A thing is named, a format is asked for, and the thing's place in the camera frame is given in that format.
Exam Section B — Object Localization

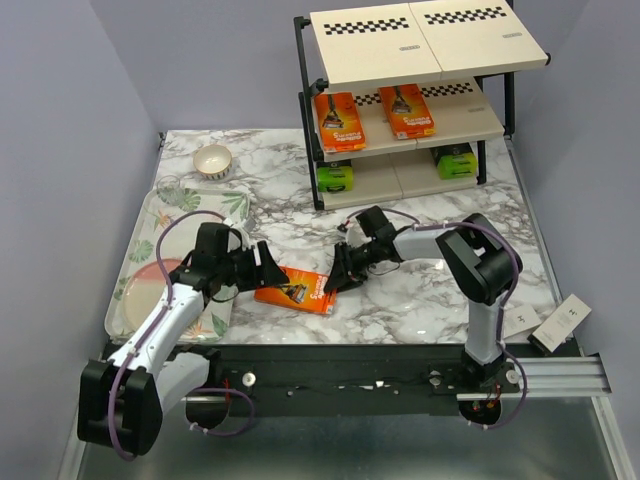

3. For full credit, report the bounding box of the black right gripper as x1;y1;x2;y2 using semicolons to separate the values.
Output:
323;239;381;295

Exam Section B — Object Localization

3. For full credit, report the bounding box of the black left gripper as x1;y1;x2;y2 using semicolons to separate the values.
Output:
218;240;291;292

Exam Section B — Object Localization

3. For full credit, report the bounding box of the orange Gillette Fusion5 box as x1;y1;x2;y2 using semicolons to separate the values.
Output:
254;266;336;315

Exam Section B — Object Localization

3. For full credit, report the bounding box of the black green razor box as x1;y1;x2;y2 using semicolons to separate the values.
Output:
430;143;478;180
316;160;354;193

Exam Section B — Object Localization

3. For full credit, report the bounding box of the beige black three-tier shelf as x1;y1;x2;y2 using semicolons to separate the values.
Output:
294;1;550;210

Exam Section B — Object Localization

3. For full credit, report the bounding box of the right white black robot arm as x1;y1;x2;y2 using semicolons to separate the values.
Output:
324;206;522;392

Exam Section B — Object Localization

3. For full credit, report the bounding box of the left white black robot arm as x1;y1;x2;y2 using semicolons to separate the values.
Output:
77;222;289;461

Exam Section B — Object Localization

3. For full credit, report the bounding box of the white leaf-print tray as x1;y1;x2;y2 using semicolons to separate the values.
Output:
104;187;250;340

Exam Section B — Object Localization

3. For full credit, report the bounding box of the white bowl orange rim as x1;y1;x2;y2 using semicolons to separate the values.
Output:
193;144;233;180

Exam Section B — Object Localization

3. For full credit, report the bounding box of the pink white plate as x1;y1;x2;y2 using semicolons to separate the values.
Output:
121;262;166;331

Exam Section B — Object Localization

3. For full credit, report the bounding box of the clear drinking glass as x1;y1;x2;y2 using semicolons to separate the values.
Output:
155;175;183;207

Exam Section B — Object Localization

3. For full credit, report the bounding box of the white paper card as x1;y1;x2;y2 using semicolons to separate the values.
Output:
503;304;542;339

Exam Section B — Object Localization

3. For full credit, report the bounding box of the white black small box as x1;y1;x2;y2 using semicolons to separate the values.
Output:
528;294;592;354

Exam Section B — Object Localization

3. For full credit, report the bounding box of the aluminium black mounting rail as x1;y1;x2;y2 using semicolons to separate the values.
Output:
182;345;611;422

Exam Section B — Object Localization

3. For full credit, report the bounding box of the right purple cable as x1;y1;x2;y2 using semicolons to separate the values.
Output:
347;207;529;431

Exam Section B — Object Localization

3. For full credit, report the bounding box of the purple cable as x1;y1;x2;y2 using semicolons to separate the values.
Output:
347;207;529;431
107;209;256;462

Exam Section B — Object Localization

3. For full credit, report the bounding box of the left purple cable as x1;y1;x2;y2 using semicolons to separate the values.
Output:
107;209;256;462

